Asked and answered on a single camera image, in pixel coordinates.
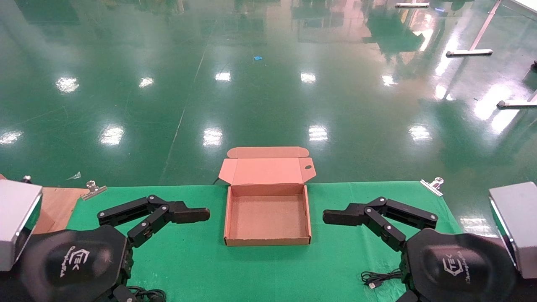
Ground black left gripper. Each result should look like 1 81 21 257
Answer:
19 225 140 302

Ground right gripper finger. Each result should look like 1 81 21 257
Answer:
322 196 439 252

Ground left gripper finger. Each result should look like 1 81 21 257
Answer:
97 195 210 249

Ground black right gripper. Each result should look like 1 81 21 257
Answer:
396 228 517 302

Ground black device with USB cable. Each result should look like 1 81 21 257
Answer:
361 268 404 290

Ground brown open cardboard box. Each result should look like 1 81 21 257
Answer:
218 146 317 247

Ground green table cloth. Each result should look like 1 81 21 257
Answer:
66 181 464 302

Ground silver binder clip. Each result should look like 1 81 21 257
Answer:
81 180 107 201
420 177 444 197

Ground white table top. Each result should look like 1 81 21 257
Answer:
514 0 537 16

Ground black left arm hanging cable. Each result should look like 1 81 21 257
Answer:
126 286 167 302

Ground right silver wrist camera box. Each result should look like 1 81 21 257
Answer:
489 182 537 279

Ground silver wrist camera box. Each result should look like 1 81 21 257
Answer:
0 180 43 272
489 182 537 279

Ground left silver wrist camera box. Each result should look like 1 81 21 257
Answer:
0 180 43 272

